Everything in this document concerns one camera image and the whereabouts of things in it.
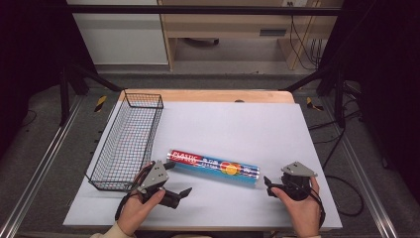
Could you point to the black metal stand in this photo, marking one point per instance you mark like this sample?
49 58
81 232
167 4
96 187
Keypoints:
66 95
338 99

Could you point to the plastic wrap roll box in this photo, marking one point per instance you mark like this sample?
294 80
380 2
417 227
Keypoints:
214 167

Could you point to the wooden table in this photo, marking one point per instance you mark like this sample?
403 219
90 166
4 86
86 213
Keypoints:
211 95

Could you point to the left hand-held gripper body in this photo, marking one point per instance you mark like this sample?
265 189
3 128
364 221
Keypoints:
155 177

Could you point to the wooden desk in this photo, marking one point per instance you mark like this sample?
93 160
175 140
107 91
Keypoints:
228 23

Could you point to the black curtain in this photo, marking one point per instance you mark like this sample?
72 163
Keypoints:
386 82
29 59

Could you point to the person's right hand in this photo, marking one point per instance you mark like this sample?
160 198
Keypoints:
305 214

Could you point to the aluminium floor rail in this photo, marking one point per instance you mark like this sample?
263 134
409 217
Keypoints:
366 178
39 168

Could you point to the black horizontal bar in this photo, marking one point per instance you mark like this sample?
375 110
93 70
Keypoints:
198 10

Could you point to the person's left hand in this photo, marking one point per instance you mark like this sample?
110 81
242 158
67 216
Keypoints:
135 213

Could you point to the white cabinet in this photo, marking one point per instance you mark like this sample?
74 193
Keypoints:
122 36

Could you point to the yellow black floor tape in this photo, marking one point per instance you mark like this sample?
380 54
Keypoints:
100 103
312 104

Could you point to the white power strip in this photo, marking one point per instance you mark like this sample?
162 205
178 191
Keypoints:
298 3

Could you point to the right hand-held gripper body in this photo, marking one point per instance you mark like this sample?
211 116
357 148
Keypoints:
295 183

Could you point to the white table mat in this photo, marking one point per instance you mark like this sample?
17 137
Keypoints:
237 132

